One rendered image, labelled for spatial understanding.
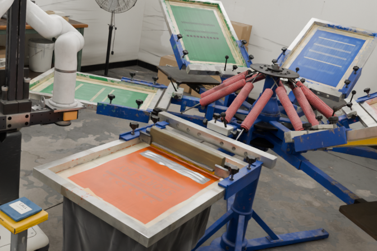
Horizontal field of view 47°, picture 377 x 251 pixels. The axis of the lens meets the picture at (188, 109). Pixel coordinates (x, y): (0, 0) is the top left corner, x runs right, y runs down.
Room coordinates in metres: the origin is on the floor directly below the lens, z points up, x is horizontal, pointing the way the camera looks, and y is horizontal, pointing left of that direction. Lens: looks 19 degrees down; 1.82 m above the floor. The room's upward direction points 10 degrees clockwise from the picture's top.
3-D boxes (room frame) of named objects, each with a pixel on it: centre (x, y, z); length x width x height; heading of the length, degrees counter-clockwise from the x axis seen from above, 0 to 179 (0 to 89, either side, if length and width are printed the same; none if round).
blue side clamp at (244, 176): (1.69, -0.27, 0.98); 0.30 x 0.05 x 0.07; 148
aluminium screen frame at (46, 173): (1.64, 0.09, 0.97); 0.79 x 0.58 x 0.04; 148
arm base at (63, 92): (1.83, 0.57, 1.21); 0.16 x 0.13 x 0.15; 47
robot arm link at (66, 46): (1.83, 0.56, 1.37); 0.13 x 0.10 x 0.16; 0
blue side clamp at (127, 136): (1.99, 0.20, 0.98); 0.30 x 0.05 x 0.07; 148
